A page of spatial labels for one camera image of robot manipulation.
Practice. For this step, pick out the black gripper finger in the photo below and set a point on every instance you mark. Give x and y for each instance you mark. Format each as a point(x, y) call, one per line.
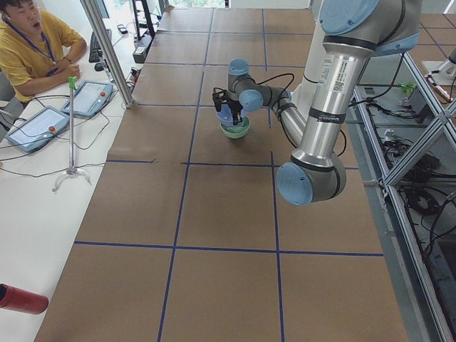
point(236, 117)

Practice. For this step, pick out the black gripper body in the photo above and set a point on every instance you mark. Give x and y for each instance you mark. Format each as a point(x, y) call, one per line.
point(234, 105)

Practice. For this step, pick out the blue bowl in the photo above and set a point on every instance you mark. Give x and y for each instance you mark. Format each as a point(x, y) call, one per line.
point(226, 119)

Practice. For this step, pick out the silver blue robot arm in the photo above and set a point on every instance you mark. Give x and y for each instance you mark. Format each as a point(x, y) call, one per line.
point(347, 34)

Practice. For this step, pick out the green bowl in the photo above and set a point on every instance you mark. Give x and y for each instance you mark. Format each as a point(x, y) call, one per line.
point(236, 131)

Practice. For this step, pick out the brown paper table cover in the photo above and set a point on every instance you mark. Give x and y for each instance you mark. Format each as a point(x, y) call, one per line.
point(186, 237)

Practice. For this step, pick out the black computer mouse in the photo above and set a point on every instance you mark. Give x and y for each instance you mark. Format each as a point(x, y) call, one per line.
point(99, 66)

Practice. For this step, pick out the far teach pendant tablet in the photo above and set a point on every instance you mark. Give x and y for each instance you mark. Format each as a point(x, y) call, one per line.
point(90, 97)

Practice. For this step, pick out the teach pendant tablet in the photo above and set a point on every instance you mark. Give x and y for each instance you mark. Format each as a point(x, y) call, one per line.
point(90, 97)
point(38, 130)

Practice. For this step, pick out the black keyboard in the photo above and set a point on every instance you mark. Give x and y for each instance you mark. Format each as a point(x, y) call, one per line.
point(95, 54)

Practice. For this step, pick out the near teach pendant tablet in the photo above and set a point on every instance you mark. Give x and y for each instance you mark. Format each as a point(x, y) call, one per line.
point(38, 130)

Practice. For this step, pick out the person in yellow shirt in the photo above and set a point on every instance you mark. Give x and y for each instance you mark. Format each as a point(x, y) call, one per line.
point(39, 51)

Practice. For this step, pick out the red cylinder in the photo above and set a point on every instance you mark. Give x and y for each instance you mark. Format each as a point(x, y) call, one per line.
point(16, 299)

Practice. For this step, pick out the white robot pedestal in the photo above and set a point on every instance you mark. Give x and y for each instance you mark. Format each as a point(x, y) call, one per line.
point(304, 94)

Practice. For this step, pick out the aluminium frame post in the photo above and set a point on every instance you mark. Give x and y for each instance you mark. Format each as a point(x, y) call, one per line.
point(96, 21)

